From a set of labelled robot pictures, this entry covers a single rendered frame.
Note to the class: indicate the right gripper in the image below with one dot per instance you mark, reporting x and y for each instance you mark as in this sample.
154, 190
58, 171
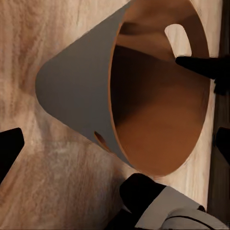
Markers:
213, 68

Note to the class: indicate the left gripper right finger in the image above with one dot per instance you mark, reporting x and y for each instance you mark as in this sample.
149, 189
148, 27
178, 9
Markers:
223, 142

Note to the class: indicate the cabinet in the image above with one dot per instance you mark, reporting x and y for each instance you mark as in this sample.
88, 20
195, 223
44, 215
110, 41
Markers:
218, 203

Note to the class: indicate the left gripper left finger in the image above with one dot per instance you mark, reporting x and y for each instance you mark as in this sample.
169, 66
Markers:
11, 143

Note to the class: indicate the trash can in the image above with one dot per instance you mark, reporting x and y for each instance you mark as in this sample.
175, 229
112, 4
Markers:
159, 108

